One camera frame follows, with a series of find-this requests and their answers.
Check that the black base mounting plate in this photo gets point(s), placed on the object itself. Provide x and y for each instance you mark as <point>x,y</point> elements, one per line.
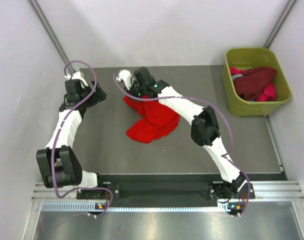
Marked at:
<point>171,190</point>

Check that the olive green plastic bin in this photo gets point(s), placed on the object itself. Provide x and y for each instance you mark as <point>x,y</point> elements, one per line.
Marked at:
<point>247,58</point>

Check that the maroon shirt in bin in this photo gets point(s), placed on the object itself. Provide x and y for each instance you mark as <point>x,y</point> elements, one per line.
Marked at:
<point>253,82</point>

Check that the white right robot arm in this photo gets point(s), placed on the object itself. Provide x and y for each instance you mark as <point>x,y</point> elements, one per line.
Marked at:
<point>203,120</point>

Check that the red t shirt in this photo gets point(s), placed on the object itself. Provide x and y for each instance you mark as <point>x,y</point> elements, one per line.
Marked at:
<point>156,121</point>

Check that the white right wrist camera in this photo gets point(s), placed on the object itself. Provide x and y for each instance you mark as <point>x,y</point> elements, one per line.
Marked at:
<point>125,77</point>

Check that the aluminium frame post left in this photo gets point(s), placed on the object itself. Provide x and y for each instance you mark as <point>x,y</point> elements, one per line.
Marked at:
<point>48,29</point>

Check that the aluminium frame post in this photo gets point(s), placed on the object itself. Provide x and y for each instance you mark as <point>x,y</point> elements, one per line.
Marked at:
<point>48,29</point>
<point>290,5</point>

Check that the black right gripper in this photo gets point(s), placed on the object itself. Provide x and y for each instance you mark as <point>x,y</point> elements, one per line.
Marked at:
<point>133,82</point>

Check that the aluminium frame post right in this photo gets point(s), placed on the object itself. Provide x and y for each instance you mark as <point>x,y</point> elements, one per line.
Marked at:
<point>290,5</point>

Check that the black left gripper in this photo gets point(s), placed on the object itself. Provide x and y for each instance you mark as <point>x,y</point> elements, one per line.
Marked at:
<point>98,96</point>

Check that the pink shirt in bin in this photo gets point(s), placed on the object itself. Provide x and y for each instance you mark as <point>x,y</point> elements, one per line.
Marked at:
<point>269,93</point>

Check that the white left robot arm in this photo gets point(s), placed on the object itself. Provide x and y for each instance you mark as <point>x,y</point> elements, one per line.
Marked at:
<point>59,149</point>

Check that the aluminium front rail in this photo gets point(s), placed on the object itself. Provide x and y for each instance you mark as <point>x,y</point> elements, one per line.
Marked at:
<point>274,191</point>

